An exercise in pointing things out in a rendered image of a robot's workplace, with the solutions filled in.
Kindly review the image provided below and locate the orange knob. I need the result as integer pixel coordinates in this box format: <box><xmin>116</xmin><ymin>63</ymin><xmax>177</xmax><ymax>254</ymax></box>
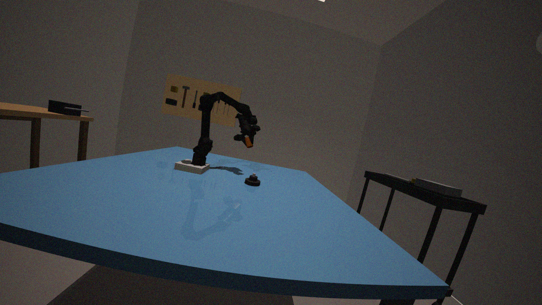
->
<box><xmin>245</xmin><ymin>137</ymin><xmax>253</xmax><ymax>148</ymax></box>

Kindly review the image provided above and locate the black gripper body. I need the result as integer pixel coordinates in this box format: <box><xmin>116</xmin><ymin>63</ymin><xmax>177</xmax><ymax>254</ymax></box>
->
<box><xmin>234</xmin><ymin>121</ymin><xmax>260</xmax><ymax>141</ymax></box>

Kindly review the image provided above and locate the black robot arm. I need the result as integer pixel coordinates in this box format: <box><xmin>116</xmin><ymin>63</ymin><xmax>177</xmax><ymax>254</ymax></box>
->
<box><xmin>191</xmin><ymin>91</ymin><xmax>257</xmax><ymax>166</ymax></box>

